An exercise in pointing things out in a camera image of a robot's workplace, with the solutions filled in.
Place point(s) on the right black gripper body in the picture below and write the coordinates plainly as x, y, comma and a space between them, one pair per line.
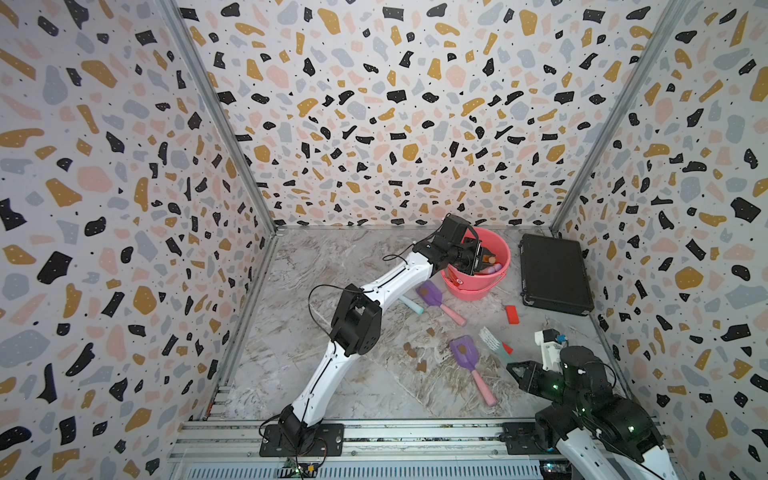
549, 385

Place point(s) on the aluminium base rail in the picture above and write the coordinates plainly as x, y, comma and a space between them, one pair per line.
373, 449

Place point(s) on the purple trowel pink handle front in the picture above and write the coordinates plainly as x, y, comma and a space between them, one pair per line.
466, 356

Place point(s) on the red block near bucket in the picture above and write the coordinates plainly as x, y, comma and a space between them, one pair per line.
512, 315

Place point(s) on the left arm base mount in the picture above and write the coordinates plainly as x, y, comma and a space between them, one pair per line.
321, 440

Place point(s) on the pink plastic bucket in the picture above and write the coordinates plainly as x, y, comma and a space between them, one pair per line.
476, 287

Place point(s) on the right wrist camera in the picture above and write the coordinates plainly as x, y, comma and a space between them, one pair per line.
550, 342

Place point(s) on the purple trowel pink handle back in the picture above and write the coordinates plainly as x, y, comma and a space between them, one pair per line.
431, 295

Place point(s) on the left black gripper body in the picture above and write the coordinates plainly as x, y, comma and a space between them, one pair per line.
468, 258

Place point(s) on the light blue trowel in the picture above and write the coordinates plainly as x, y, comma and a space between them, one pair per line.
417, 309

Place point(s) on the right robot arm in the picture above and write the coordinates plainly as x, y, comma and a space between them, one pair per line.
602, 434

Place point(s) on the black case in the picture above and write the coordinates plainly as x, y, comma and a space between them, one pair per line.
553, 275

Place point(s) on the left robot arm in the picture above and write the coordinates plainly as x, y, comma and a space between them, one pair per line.
355, 326

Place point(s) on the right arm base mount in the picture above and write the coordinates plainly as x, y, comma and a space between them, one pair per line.
520, 438

